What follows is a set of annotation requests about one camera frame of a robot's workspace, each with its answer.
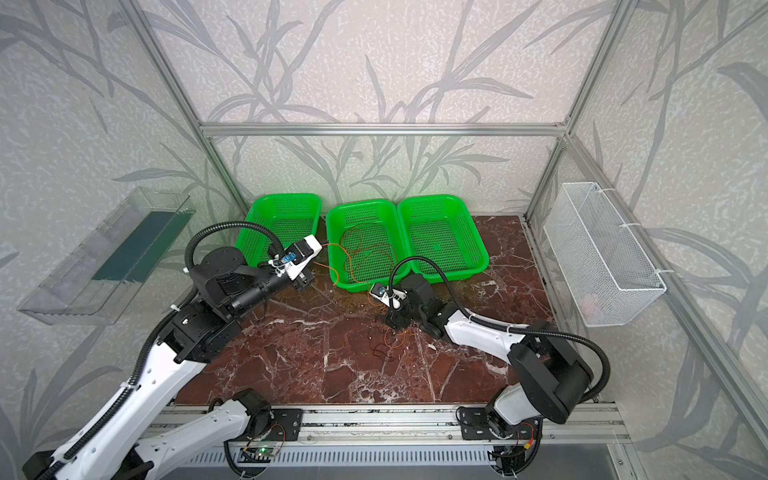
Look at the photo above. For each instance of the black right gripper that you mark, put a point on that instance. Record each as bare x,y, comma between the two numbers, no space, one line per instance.
399,312

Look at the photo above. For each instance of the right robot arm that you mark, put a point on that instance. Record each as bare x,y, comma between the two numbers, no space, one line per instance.
555,371

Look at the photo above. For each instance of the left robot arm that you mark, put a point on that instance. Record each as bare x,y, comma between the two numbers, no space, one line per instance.
225,290

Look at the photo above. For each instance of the left green plastic basket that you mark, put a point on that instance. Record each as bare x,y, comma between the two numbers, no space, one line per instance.
290,216

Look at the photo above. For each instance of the green plastic basket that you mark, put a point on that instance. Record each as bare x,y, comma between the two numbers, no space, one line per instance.
290,216
365,242
441,229

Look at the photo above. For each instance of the middle green plastic basket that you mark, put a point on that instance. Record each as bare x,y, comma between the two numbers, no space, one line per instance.
365,242

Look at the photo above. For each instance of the right green plastic basket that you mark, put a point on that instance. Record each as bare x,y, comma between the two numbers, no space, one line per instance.
441,229

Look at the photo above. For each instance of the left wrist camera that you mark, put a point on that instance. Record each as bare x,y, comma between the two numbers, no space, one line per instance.
296,257

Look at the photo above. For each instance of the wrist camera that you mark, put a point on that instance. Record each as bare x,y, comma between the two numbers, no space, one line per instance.
391,298
296,257

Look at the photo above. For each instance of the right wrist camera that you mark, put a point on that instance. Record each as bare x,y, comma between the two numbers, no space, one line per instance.
391,298

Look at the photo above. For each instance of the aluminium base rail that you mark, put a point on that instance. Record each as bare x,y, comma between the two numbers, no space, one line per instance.
438,424

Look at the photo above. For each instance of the clear acrylic wall shelf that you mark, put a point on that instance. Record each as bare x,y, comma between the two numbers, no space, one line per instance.
98,280

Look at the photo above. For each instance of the white wire mesh basket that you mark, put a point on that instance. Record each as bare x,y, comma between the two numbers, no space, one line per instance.
610,277

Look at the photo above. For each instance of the aluminium frame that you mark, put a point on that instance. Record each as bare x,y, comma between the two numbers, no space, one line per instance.
741,390

